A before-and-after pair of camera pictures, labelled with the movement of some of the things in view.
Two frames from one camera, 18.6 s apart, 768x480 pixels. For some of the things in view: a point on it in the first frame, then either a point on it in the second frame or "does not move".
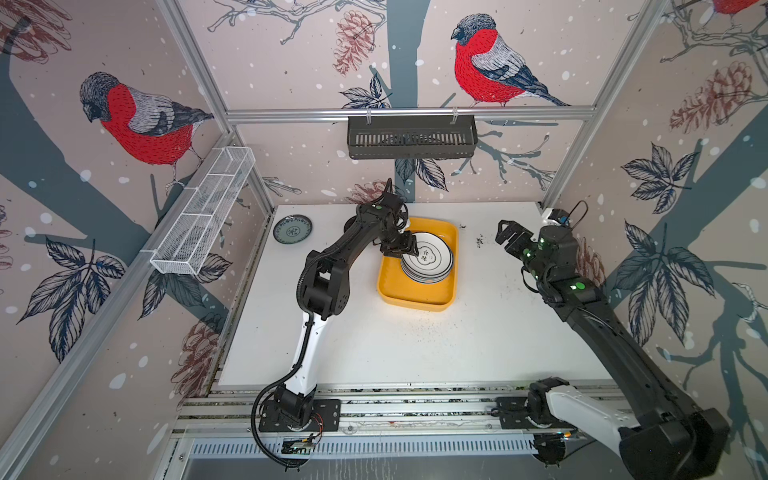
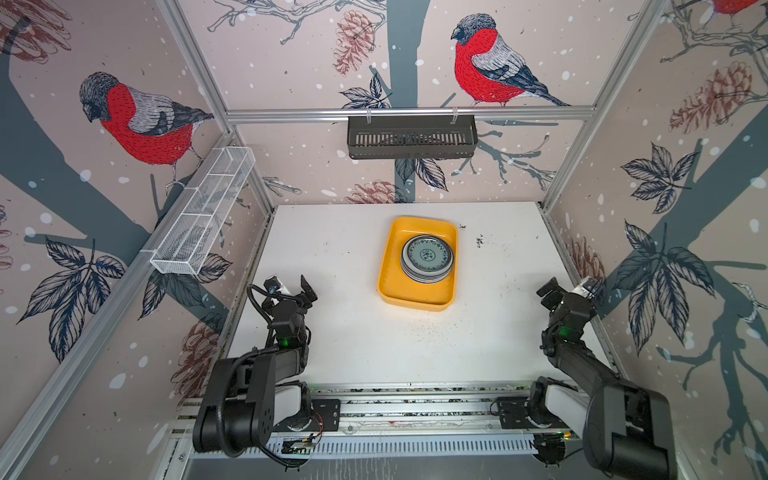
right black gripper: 515,247 -> 555,298
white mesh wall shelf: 185,246 does not move
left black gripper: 409,243 -> 309,294
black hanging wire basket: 407,137 does not move
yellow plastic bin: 396,291 does not move
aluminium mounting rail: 365,412 does not move
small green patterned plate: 292,229 -> 428,255
